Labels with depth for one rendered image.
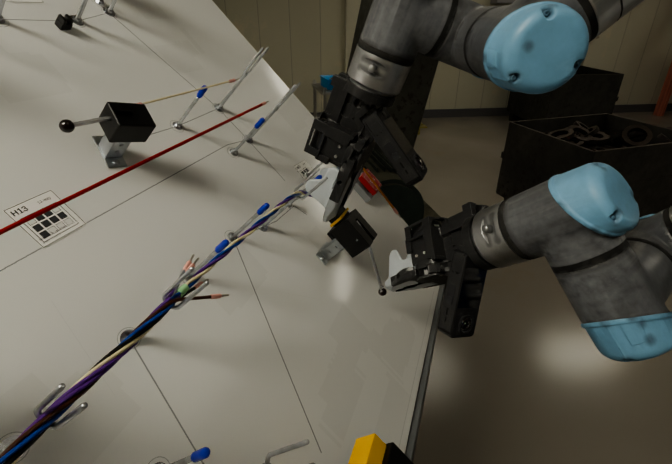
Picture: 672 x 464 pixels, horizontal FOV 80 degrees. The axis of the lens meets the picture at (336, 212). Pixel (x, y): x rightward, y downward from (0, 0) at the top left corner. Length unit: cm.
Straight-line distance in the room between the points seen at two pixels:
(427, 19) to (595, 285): 33
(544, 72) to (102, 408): 48
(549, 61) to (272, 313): 42
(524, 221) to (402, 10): 27
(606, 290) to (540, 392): 157
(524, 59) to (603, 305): 25
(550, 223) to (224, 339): 37
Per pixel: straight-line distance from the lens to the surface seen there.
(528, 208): 47
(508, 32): 40
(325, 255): 67
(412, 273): 57
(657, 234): 58
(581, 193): 44
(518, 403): 195
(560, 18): 41
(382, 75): 52
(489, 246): 50
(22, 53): 64
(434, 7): 52
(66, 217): 50
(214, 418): 47
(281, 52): 583
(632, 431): 206
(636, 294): 48
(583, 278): 47
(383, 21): 52
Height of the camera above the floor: 142
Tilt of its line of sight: 27 degrees down
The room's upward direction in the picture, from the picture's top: straight up
